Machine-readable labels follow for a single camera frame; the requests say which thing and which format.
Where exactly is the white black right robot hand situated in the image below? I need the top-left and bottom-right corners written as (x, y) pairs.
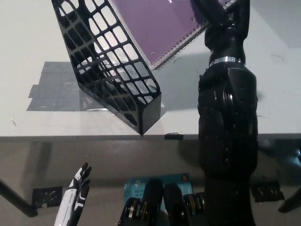
top-left (191, 0), bottom-right (250, 65)

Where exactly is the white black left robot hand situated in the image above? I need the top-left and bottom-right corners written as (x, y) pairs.
top-left (53, 162), bottom-right (92, 226)

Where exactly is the purple spiral notebook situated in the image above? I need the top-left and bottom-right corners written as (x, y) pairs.
top-left (110, 0), bottom-right (230, 71)

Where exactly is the black mesh magazine stand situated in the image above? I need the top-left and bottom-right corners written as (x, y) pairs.
top-left (51, 0), bottom-right (162, 135)

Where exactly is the black floor tape patch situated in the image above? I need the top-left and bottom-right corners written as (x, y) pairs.
top-left (32, 186), bottom-right (63, 209)
top-left (251, 181), bottom-right (285, 202)

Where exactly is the black table leg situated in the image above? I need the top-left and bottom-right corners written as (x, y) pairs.
top-left (277, 188), bottom-right (301, 212)
top-left (0, 178), bottom-right (38, 217)

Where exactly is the small black tape strip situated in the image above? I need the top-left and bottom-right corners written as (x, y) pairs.
top-left (164, 132), bottom-right (184, 139)

